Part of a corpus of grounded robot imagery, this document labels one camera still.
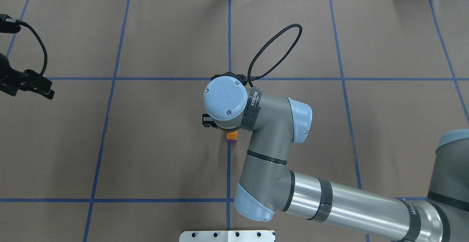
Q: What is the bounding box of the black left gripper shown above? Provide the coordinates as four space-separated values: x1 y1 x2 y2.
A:
0 53 55 100

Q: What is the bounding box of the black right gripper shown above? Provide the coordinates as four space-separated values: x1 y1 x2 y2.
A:
204 76 247 129

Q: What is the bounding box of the orange trapezoid block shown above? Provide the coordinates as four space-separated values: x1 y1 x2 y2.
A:
226 131 238 141

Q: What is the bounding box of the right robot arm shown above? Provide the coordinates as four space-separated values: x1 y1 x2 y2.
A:
203 76 468 242

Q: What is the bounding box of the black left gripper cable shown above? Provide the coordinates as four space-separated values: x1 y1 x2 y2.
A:
0 14 48 77

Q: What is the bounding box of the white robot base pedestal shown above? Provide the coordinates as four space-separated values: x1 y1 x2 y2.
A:
179 230 276 242

